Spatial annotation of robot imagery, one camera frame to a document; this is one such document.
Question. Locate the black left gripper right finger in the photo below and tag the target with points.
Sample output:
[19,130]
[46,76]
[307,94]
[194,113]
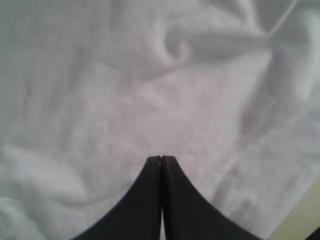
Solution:
[187,214]

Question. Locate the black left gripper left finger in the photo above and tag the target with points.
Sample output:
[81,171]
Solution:
[137,216]

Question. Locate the white t-shirt with red lettering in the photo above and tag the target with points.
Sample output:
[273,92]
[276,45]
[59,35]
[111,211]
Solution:
[90,88]

